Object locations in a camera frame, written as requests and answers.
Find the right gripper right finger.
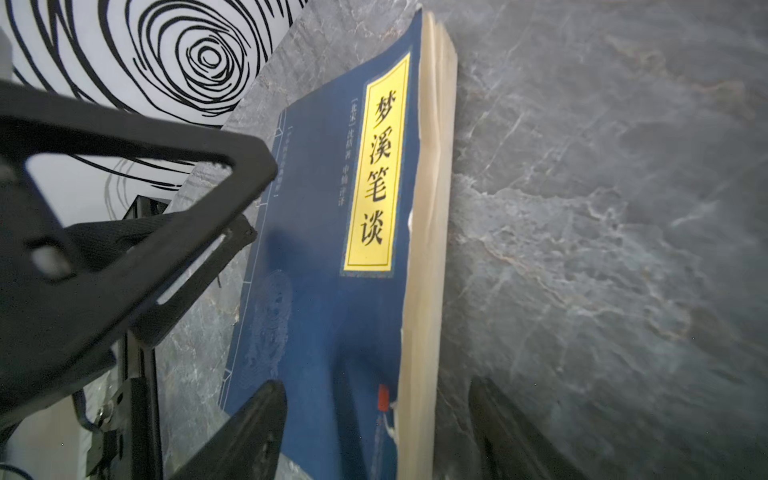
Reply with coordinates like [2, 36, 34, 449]
[469, 376, 585, 479]

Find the navy blue small book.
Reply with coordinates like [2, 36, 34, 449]
[219, 10, 457, 479]

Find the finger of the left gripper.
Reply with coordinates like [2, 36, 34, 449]
[1, 82, 277, 420]

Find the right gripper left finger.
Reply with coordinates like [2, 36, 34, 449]
[173, 380, 287, 480]

